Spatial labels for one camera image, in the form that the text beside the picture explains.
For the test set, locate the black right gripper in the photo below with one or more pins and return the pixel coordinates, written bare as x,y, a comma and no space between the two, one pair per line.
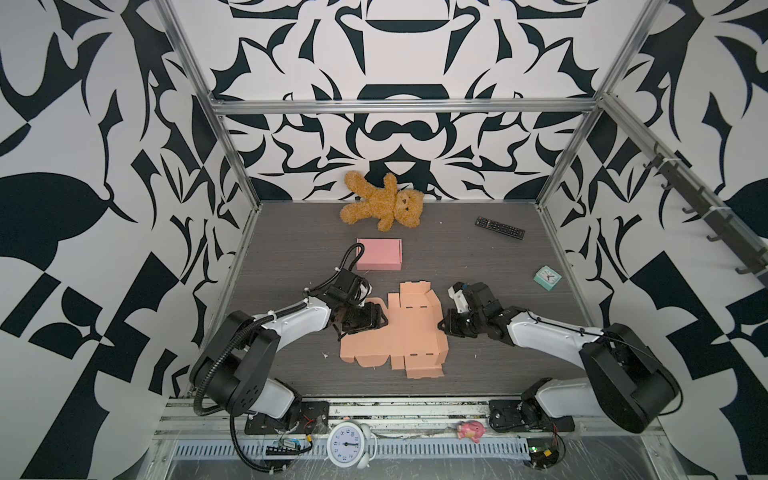
451,328

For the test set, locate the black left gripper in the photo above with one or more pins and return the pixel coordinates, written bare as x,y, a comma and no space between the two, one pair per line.
372,320

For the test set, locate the peach cardboard box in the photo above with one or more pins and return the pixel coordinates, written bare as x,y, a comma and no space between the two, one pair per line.
411,341

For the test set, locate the pink cardboard box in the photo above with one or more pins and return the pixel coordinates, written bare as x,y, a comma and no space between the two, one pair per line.
381,255

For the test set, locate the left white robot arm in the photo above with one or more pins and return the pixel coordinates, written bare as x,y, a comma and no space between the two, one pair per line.
232,373

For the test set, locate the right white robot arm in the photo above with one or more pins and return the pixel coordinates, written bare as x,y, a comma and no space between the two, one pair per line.
623,382

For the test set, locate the small teal alarm clock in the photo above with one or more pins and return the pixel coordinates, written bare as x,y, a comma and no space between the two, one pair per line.
547,278

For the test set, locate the black remote control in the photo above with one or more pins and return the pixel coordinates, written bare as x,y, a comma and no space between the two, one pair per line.
500,228

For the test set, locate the small pink toy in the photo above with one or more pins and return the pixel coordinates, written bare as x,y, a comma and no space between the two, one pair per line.
471,430

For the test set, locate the white round alarm clock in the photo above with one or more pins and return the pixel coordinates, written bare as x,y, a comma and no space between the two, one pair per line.
351,444

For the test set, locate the brown teddy bear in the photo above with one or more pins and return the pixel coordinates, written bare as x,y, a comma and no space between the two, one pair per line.
387,204

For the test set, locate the green circuit board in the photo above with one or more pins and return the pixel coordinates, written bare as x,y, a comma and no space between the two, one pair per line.
542,457

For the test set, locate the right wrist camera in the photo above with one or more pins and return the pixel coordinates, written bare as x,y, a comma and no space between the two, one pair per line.
456,293

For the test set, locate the white slotted cable duct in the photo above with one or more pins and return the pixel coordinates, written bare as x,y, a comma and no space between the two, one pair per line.
515,448

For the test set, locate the grey wall hook rail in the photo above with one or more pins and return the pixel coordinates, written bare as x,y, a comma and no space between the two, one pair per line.
702,203

